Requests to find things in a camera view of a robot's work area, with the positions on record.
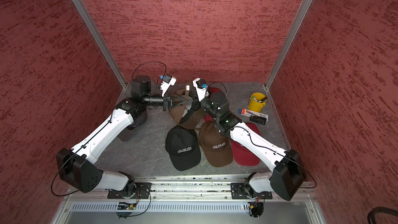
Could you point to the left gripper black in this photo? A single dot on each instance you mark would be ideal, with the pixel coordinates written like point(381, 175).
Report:
point(168, 101)

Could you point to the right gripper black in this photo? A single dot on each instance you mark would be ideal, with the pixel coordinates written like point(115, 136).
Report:
point(196, 105)

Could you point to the dark brown cap back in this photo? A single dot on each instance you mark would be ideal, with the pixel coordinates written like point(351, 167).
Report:
point(185, 116)

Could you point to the black cap front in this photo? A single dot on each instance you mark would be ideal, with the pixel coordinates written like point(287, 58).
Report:
point(183, 148)

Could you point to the dark grey cap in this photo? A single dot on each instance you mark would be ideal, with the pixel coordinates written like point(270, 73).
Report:
point(127, 134)

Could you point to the red cap with white logo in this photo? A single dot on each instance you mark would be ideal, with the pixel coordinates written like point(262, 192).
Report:
point(243, 156)

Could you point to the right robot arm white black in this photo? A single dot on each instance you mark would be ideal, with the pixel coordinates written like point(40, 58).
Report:
point(287, 172)

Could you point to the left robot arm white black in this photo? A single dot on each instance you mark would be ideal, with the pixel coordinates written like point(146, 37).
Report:
point(76, 166)

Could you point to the white staples box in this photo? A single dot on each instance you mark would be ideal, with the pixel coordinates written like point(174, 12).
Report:
point(249, 113)

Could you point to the yellow plastic bucket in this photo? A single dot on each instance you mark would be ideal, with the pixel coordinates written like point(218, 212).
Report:
point(254, 105)

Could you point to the black stapler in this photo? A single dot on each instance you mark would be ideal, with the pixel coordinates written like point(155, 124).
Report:
point(258, 119)

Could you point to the left corner aluminium profile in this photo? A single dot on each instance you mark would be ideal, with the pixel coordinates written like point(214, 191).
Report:
point(85, 15)

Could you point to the corner aluminium profile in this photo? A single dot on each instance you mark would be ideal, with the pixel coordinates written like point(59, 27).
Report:
point(297, 21)
point(85, 15)

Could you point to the right corner aluminium profile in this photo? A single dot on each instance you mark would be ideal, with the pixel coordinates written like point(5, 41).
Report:
point(297, 21)

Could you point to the aluminium rail frame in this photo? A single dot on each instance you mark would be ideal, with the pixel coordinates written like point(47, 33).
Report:
point(207, 194)

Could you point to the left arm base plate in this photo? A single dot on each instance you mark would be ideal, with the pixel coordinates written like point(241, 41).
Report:
point(132, 191)

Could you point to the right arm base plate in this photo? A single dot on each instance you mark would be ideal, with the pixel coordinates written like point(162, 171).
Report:
point(245, 191)

